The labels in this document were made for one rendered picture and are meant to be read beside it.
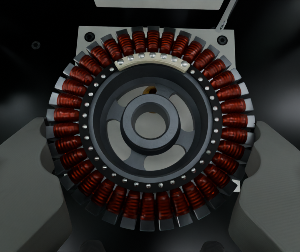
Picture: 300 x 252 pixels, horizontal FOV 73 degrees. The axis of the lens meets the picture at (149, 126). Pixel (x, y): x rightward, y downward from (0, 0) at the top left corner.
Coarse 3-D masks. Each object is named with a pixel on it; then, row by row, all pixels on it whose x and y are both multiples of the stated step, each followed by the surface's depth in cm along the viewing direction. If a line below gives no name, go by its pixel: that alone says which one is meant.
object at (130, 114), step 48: (96, 48) 11; (144, 48) 11; (192, 48) 11; (96, 96) 11; (144, 96) 12; (192, 96) 12; (240, 96) 11; (48, 144) 11; (96, 144) 11; (144, 144) 11; (192, 144) 12; (240, 144) 11; (96, 192) 10; (144, 192) 10; (192, 192) 10
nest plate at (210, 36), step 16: (80, 32) 19; (96, 32) 19; (112, 32) 19; (128, 32) 19; (144, 32) 19; (160, 32) 19; (176, 32) 19; (192, 32) 19; (208, 32) 19; (224, 32) 19; (80, 48) 19; (224, 48) 19; (128, 96) 18; (176, 96) 18; (112, 128) 18; (144, 128) 18; (160, 128) 18; (192, 128) 18; (112, 144) 18; (144, 160) 17; (160, 160) 17; (176, 160) 17
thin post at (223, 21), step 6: (228, 0) 16; (234, 0) 15; (228, 6) 16; (234, 6) 16; (222, 12) 17; (228, 12) 17; (222, 18) 18; (228, 18) 17; (216, 24) 19; (222, 24) 18; (216, 30) 19; (222, 30) 19
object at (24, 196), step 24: (24, 144) 9; (0, 168) 7; (24, 168) 7; (48, 168) 9; (0, 192) 7; (24, 192) 7; (48, 192) 7; (0, 216) 6; (24, 216) 6; (48, 216) 6; (0, 240) 5; (24, 240) 5; (48, 240) 6
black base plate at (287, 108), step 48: (0, 0) 21; (48, 0) 21; (240, 0) 21; (288, 0) 21; (0, 48) 20; (48, 48) 20; (240, 48) 20; (288, 48) 20; (0, 96) 20; (48, 96) 20; (288, 96) 19; (0, 144) 19; (144, 240) 17; (192, 240) 17
